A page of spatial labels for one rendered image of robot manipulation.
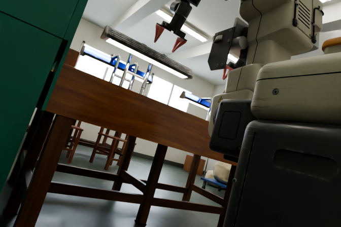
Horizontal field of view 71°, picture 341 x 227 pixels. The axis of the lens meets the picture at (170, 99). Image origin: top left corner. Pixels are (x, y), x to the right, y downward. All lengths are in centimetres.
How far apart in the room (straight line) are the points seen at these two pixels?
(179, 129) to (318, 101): 83
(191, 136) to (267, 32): 63
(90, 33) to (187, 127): 570
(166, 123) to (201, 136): 23
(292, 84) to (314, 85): 4
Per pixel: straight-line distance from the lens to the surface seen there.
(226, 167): 423
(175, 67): 152
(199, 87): 810
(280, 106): 47
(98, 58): 190
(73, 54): 111
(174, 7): 112
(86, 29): 669
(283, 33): 84
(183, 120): 118
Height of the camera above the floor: 59
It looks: 10 degrees up
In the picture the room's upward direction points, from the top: 16 degrees clockwise
